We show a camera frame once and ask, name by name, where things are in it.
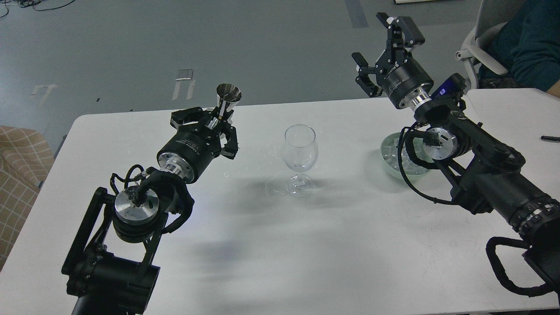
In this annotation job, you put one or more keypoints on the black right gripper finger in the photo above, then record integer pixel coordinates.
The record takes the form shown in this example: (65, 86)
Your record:
(363, 76)
(402, 36)

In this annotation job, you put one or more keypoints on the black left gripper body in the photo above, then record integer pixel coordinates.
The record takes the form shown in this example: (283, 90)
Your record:
(189, 152)

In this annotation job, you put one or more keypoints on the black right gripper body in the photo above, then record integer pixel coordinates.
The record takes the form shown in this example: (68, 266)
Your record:
(403, 80)

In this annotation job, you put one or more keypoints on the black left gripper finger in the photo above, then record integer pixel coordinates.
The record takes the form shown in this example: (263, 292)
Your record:
(230, 149)
(192, 120)

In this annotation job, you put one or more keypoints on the steel cocktail jigger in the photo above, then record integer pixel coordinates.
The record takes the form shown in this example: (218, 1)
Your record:
(228, 96)

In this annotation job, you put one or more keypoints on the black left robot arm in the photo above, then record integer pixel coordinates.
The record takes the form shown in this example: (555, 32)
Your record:
(110, 262)

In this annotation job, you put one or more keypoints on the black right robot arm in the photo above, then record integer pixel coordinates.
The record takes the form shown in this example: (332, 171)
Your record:
(484, 173)

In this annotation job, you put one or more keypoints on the green bowl of ice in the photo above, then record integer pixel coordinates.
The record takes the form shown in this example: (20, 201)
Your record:
(389, 152)

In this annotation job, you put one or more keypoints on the clear wine glass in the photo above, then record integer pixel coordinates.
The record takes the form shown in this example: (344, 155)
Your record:
(300, 153)

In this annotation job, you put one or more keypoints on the person in teal sweater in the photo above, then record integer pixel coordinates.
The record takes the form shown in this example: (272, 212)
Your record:
(529, 48)

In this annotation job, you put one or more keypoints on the black pen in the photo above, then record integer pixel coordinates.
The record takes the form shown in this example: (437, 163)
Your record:
(550, 139)

